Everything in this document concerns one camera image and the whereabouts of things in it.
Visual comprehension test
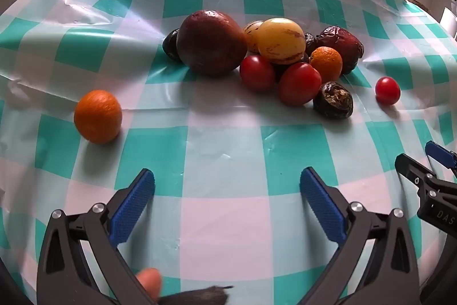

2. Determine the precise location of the large smooth maroon passion fruit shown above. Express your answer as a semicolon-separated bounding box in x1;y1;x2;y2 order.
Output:
176;10;248;78

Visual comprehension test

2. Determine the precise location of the white mug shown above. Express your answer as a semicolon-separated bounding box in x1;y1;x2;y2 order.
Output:
440;7;457;39

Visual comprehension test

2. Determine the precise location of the small red cherry tomato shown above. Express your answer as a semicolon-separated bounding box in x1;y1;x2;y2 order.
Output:
375;77;401;105

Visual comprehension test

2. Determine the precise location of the wrinkled dark red passion fruit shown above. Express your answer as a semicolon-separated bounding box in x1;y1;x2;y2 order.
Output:
316;26;365;75

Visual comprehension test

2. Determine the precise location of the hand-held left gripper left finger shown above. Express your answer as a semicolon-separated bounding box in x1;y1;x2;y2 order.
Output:
37;168;158;305

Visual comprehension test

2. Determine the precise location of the small pale striped pepino melon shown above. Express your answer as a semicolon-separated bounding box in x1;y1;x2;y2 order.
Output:
243;21;265;54

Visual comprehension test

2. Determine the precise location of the large yellow striped pepino melon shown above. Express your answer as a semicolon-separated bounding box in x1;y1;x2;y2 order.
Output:
256;18;306;65

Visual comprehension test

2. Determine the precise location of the green white checkered tablecloth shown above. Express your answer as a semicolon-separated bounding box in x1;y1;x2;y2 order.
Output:
0;0;457;305

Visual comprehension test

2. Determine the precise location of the large orange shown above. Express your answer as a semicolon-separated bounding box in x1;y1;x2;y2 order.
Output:
74;90;123;144

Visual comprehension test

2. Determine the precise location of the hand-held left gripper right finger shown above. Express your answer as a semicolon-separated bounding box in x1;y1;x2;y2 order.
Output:
298;167;420;305

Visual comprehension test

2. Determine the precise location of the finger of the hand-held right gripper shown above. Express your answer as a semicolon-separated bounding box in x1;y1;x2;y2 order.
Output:
425;141;457;170
394;153;439;198

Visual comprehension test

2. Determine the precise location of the wrinkled blackish brown fruit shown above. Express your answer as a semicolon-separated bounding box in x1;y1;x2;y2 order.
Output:
313;81;354;120

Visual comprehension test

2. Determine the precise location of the small dark round fruit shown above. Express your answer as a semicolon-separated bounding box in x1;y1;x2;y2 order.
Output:
303;32;318;57
163;28;183;62

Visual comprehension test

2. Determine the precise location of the person's left hand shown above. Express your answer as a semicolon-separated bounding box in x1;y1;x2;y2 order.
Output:
137;267;234;305

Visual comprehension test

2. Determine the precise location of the small orange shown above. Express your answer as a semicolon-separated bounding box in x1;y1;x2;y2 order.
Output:
309;46;343;84

